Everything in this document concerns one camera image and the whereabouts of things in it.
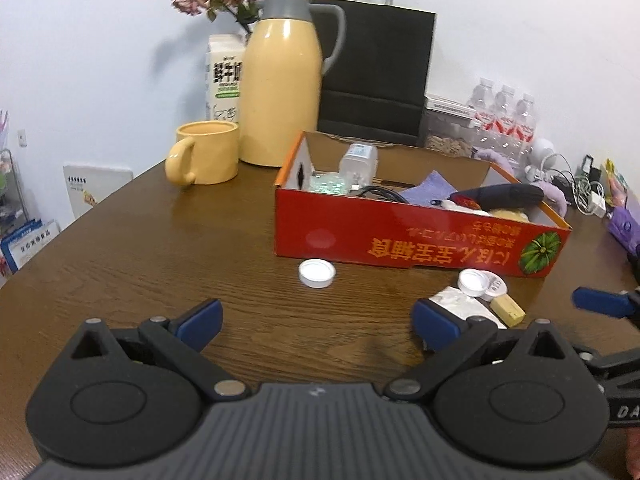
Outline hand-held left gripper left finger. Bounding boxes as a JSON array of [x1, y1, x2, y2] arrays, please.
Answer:
[[70, 298, 249, 402]]

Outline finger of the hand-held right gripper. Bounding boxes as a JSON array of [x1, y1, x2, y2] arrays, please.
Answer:
[[572, 287, 640, 331], [572, 347, 640, 393]]

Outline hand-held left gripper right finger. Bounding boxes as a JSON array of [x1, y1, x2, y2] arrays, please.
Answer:
[[385, 299, 568, 403]]

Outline silvery packet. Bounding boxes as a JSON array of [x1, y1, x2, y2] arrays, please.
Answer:
[[427, 287, 509, 331]]

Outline small white case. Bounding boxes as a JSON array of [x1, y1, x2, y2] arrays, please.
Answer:
[[482, 274, 509, 301]]

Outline red cardboard box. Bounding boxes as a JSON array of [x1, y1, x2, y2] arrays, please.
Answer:
[[273, 130, 573, 279]]

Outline white plush sheep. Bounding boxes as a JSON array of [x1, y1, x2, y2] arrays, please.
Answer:
[[432, 198, 481, 211]]

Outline ribbed white jar lid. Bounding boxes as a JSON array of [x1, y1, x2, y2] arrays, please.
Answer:
[[298, 258, 337, 290]]

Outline yellow plush sheep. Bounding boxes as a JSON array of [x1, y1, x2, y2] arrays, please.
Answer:
[[487, 207, 534, 224]]

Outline purple drawstring pouch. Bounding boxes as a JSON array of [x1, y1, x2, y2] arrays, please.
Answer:
[[399, 169, 459, 206]]

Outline black braided cable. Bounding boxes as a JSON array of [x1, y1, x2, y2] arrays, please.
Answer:
[[352, 185, 411, 204]]

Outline dark blue handheld device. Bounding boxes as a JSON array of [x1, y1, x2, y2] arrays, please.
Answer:
[[447, 183, 545, 211]]

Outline bag of glass beads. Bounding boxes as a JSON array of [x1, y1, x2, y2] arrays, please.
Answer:
[[304, 172, 354, 195]]

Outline clear plastic jar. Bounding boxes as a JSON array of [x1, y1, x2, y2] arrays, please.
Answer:
[[338, 142, 379, 186]]

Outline person's right hand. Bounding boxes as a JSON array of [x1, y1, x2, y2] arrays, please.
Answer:
[[625, 430, 640, 478]]

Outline smooth white bottle cap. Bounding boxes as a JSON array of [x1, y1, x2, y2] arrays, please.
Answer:
[[458, 268, 489, 296]]

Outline yellow rectangular block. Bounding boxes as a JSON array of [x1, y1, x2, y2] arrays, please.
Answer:
[[488, 295, 527, 329]]

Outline purple packet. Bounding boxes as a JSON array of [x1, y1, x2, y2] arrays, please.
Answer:
[[607, 204, 640, 256]]

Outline fuzzy purple wristband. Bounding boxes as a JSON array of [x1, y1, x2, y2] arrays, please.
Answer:
[[542, 182, 571, 221], [474, 147, 524, 181]]

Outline colourful snack packets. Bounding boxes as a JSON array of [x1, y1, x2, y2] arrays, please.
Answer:
[[604, 157, 634, 206]]

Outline black device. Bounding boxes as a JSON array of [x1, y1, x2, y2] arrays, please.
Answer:
[[579, 154, 604, 181]]

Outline small white desk fan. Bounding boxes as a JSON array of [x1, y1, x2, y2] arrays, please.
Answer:
[[524, 138, 559, 181]]

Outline yellow mug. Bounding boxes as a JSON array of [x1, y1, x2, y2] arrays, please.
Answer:
[[164, 120, 240, 187]]

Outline white printed board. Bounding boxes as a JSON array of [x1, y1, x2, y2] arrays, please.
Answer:
[[62, 162, 134, 221]]

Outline blue white leaflet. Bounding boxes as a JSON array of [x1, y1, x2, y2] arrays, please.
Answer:
[[0, 217, 61, 276]]

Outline clear seed container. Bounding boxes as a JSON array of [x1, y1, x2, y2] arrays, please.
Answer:
[[422, 93, 476, 159]]

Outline clear water bottle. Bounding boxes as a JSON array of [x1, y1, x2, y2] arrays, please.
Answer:
[[492, 84, 518, 143], [514, 92, 539, 153], [469, 77, 496, 133]]

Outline white milk carton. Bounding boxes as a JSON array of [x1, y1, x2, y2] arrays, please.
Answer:
[[204, 33, 247, 124]]

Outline yellow thermos jug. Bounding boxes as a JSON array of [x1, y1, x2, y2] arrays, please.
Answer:
[[238, 0, 347, 169]]

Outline black paper bag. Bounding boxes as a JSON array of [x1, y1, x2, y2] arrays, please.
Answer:
[[312, 0, 437, 149]]

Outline tangle of charger cables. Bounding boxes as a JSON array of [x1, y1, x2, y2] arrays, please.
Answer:
[[547, 159, 609, 216]]

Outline wire storage rack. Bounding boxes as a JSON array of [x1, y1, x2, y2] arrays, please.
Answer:
[[0, 147, 24, 221]]

